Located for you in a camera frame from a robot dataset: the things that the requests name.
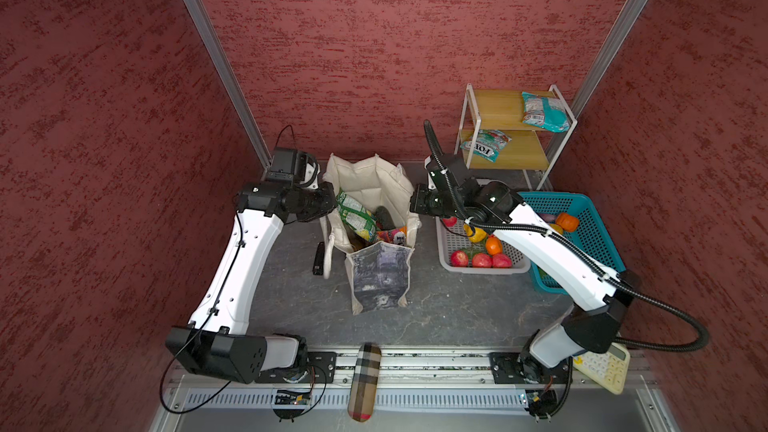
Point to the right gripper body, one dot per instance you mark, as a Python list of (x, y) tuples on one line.
[(435, 201)]

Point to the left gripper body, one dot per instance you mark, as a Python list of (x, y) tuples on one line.
[(314, 202)]

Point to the yellow Fox's candy bag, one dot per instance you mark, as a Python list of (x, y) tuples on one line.
[(356, 217)]

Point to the orange Fox's candy bag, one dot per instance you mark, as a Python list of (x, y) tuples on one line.
[(397, 236)]

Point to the dark green cucumber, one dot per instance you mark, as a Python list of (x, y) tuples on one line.
[(383, 219)]

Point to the orange tangerine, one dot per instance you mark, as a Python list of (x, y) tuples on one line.
[(493, 246)]

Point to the cream canvas tote bag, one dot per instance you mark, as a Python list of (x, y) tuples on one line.
[(378, 273)]

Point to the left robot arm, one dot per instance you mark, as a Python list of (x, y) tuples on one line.
[(215, 342)]

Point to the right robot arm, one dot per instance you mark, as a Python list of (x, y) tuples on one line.
[(592, 322)]

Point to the green Fox's candy bag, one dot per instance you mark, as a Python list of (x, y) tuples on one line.
[(488, 144)]

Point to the teal snack bag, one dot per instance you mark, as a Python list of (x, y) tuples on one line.
[(546, 113)]

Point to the white plastic basket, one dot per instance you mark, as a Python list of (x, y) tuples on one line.
[(451, 237)]

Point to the yellow lemon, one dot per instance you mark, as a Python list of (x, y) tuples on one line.
[(474, 234)]

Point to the black remote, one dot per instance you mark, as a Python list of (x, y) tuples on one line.
[(319, 260)]

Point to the red apple front left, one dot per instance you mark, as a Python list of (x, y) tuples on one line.
[(459, 259)]

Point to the red apple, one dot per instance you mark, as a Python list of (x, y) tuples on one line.
[(459, 259), (501, 261)]

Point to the red apple front right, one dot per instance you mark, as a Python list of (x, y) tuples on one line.
[(501, 261)]

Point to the white wooden shelf rack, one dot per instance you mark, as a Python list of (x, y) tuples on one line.
[(503, 110)]

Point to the orange pumpkin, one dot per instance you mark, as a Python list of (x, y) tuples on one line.
[(567, 222)]

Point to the teal plastic basket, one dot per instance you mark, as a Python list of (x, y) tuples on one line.
[(590, 235)]

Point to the plaid pouch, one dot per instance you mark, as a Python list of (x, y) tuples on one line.
[(363, 391)]

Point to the cream calculator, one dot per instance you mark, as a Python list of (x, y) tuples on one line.
[(609, 369)]

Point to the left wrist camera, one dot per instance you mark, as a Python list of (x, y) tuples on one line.
[(295, 167)]

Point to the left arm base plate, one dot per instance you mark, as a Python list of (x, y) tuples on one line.
[(317, 367)]

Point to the aluminium rail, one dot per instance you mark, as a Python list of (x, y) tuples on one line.
[(439, 367)]

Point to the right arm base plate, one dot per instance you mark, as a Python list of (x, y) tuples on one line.
[(510, 368)]

